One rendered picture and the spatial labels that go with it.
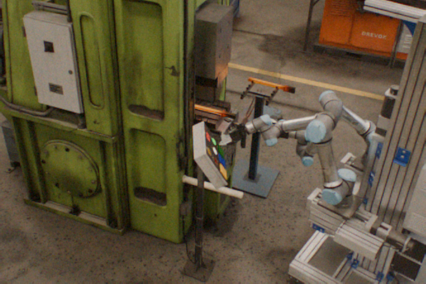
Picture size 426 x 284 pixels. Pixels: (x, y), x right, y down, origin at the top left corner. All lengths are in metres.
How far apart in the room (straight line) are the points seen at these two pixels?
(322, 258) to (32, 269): 2.10
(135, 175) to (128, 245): 0.57
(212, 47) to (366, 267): 1.85
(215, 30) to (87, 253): 1.96
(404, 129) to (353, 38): 3.95
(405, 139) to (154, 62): 1.57
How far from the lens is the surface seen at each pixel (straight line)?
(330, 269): 3.76
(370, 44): 6.91
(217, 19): 3.21
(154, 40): 3.16
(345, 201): 3.28
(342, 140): 5.32
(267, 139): 3.17
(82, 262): 4.02
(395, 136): 3.09
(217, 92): 3.93
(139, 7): 3.13
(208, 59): 3.29
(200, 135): 3.11
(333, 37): 6.94
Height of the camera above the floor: 3.01
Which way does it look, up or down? 34 degrees down
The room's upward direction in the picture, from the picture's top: 2 degrees clockwise
